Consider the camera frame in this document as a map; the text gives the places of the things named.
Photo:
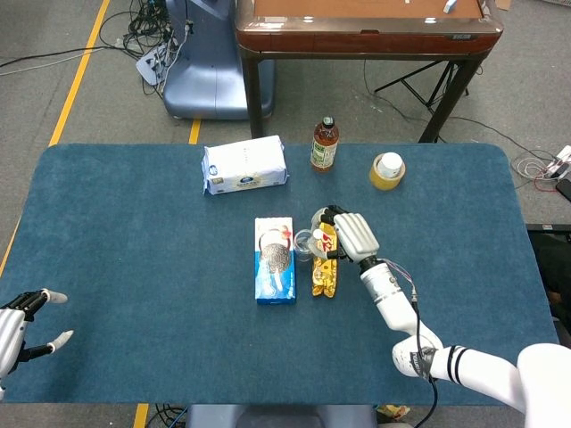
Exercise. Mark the blue table mat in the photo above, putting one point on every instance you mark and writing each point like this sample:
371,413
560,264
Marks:
134,267

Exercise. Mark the blue-grey own robot torso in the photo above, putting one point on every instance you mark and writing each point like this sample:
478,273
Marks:
281,417

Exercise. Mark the white power strip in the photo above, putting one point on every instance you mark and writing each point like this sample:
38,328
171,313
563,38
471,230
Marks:
149,64

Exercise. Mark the clear white-capped tube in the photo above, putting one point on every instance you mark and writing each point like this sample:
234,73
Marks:
317,234

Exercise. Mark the white tissue pack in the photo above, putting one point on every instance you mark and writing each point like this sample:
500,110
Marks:
245,165

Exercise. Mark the white adapter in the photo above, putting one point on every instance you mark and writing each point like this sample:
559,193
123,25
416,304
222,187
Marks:
564,153

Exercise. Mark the crumpled snack wrapper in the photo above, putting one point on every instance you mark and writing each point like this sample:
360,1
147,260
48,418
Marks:
392,412

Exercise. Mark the black phone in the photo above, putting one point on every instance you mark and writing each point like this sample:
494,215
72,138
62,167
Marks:
565,189

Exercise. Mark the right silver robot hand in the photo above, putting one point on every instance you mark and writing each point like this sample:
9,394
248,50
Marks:
357,234

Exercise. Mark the brown mahjong table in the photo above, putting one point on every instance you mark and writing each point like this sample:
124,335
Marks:
366,40

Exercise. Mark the amber tea bottle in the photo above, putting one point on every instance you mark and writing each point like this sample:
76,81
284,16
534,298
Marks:
324,149

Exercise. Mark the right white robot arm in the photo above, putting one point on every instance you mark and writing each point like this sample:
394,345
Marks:
392,303

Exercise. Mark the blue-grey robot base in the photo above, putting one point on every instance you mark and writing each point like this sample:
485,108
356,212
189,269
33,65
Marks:
209,80

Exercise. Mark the blue cookie box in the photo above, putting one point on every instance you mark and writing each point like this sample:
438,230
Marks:
274,285

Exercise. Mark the yellow snack packet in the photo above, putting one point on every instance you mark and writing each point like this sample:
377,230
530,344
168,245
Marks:
325,276

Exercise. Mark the clear glass jar cartoon print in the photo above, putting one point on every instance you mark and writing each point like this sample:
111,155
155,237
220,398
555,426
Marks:
303,254

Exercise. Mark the cardboard box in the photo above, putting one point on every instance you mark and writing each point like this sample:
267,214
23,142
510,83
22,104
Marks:
504,3

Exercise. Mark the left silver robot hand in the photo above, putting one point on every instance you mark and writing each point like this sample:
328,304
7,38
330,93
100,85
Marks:
9,330

